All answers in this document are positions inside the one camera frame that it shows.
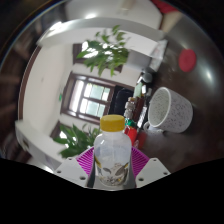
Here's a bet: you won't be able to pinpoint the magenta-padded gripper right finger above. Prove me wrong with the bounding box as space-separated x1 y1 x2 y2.
128 146 172 188

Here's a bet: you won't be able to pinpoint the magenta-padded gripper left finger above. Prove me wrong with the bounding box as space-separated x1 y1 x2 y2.
54 147 98 188

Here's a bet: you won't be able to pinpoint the clear bottle with yellow cap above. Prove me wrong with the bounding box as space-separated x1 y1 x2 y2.
93 114 133 191

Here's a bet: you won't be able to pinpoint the leafy plant in white pot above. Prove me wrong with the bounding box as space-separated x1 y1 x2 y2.
75 24 153 78
52 123 101 159

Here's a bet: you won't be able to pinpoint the red box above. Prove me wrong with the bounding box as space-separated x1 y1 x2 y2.
124 119 140 148

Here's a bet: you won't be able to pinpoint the dark wooden framed window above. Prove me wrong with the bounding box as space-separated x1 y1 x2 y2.
49 121 68 140
72 42 124 74

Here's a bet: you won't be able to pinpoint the white speckled mug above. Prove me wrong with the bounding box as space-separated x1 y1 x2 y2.
143 86 194 134

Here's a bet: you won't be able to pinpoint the dark wooden glazed double door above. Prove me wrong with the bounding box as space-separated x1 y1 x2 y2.
59 72 116 126

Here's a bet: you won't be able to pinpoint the black chair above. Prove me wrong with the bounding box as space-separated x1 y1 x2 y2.
108 85 134 116

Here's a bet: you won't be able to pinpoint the dark grey headphones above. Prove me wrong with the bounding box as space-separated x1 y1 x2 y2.
141 71 154 85

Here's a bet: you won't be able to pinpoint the flat round red coaster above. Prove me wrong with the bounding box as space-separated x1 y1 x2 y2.
177 48 198 73

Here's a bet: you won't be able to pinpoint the red carpeted staircase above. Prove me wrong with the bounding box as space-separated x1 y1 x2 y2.
151 0 180 14

